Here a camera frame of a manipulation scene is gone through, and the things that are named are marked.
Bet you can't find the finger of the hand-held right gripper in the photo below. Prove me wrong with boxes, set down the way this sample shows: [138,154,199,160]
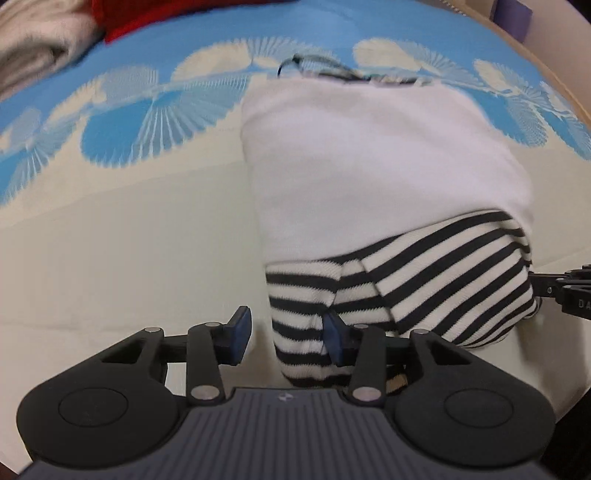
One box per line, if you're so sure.
[530,264,591,297]

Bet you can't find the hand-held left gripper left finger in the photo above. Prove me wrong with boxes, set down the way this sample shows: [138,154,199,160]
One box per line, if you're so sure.
[98,305,253,406]

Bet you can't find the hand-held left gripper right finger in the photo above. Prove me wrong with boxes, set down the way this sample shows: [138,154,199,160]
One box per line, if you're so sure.
[324,311,470,404]

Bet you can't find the striped white hooded top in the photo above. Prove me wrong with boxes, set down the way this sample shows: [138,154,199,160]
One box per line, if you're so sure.
[240,54,541,395]

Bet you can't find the blue white printed bed sheet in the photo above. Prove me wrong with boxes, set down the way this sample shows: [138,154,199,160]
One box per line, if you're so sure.
[0,0,591,462]

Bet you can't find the purple box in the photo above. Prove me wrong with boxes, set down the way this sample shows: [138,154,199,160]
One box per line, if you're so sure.
[491,0,534,41]

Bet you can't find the red folded blanket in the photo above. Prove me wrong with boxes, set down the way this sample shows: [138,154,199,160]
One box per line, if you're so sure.
[90,0,303,44]

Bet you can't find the speckled white folded quilt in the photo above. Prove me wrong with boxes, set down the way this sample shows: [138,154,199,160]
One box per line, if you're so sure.
[0,0,109,100]

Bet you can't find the wooden bed frame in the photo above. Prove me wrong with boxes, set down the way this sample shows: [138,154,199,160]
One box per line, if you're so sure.
[431,0,591,118]

